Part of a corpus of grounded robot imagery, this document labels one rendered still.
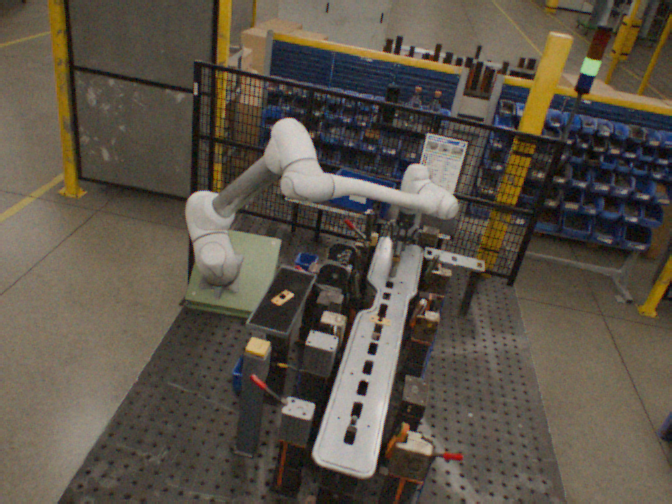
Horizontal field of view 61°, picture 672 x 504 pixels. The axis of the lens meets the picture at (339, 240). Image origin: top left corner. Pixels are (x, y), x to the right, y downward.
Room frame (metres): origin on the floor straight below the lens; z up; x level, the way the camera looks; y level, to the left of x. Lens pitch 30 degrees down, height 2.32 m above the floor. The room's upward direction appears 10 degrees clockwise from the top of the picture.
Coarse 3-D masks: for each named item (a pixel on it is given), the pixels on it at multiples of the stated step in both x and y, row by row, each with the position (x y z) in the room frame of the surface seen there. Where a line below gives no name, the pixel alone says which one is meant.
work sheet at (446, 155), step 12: (432, 132) 2.76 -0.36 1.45; (432, 144) 2.76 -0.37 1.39; (444, 144) 2.75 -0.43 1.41; (456, 144) 2.74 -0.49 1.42; (468, 144) 2.73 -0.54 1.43; (420, 156) 2.76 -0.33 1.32; (432, 156) 2.75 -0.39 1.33; (444, 156) 2.75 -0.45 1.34; (456, 156) 2.74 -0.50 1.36; (432, 168) 2.75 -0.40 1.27; (444, 168) 2.74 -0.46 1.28; (456, 168) 2.74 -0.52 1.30; (432, 180) 2.75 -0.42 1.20; (444, 180) 2.74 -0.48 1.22; (456, 180) 2.74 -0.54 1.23
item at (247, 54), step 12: (252, 60) 5.62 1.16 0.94; (252, 84) 5.48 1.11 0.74; (252, 96) 5.11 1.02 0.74; (228, 108) 5.25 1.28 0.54; (240, 108) 4.85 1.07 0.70; (252, 108) 4.85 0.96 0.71; (228, 120) 5.20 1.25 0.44; (240, 120) 4.84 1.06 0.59; (240, 132) 4.85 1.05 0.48; (252, 132) 4.85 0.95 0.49; (252, 144) 4.85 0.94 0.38; (252, 156) 4.85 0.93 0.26; (228, 168) 4.84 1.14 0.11
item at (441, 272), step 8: (432, 272) 2.12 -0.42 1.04; (440, 272) 2.12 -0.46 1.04; (448, 272) 2.13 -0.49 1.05; (432, 280) 2.12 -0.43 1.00; (440, 280) 2.11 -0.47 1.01; (448, 280) 2.11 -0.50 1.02; (432, 288) 2.11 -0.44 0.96; (440, 288) 2.11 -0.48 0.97; (440, 296) 2.11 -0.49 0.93; (440, 312) 2.12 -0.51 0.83
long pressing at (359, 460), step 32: (384, 256) 2.24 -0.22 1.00; (416, 256) 2.30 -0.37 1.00; (384, 288) 1.98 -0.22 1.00; (416, 288) 2.03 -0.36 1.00; (352, 352) 1.55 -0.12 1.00; (384, 352) 1.58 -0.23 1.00; (352, 384) 1.39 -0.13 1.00; (384, 384) 1.42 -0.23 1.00; (384, 416) 1.28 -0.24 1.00; (320, 448) 1.11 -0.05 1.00; (352, 448) 1.13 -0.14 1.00
